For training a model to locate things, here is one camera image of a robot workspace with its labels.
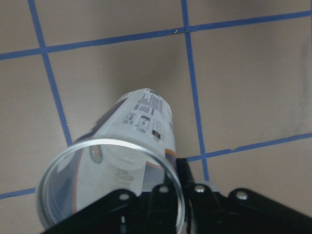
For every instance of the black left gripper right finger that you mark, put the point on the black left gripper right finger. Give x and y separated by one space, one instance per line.
243 211

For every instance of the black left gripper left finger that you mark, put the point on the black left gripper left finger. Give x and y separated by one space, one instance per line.
119 212

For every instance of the white tennis ball can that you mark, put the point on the white tennis ball can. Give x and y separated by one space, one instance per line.
130 147

